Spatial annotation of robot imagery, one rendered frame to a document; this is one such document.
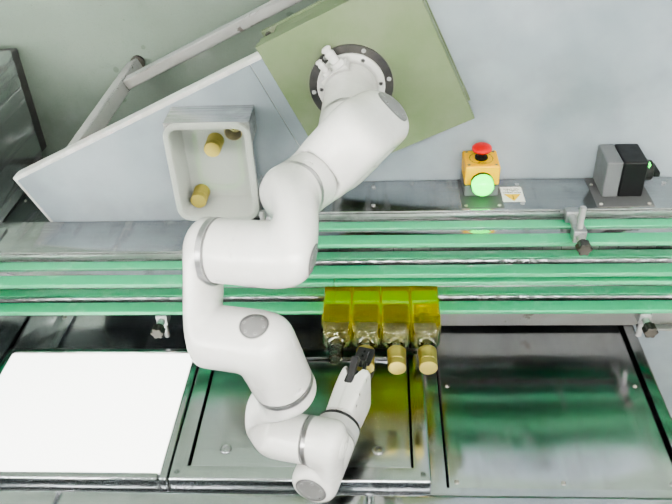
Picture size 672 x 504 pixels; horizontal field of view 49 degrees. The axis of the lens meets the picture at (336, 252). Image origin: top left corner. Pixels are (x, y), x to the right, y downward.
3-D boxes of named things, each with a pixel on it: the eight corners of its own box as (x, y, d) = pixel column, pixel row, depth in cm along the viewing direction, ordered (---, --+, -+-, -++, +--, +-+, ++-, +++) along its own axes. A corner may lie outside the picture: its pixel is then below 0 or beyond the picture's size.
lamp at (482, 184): (470, 191, 152) (471, 199, 149) (471, 172, 149) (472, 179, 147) (492, 191, 152) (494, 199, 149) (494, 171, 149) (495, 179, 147)
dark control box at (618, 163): (591, 176, 157) (601, 197, 150) (597, 142, 152) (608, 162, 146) (631, 175, 156) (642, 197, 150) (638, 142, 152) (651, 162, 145)
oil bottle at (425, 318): (407, 284, 160) (411, 353, 142) (408, 263, 156) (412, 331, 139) (434, 284, 159) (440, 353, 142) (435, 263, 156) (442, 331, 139)
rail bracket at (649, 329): (618, 310, 162) (635, 353, 151) (624, 286, 158) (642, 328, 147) (637, 310, 162) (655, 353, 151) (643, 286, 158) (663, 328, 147)
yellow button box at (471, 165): (460, 178, 159) (463, 196, 153) (462, 147, 154) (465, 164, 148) (493, 177, 158) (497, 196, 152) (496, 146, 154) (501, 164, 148)
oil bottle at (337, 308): (328, 284, 161) (321, 353, 143) (326, 263, 157) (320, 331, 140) (354, 284, 160) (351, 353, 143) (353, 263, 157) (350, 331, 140)
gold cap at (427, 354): (417, 358, 140) (418, 375, 136) (417, 344, 138) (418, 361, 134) (436, 358, 140) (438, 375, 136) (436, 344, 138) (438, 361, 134)
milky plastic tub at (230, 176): (187, 199, 165) (179, 221, 158) (169, 106, 152) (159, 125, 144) (265, 198, 164) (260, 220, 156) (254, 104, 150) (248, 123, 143)
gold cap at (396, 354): (383, 348, 139) (383, 365, 135) (400, 342, 138) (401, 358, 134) (392, 361, 141) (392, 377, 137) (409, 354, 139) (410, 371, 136)
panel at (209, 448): (12, 357, 164) (-62, 487, 137) (8, 347, 162) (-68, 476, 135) (421, 357, 159) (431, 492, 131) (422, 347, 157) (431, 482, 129)
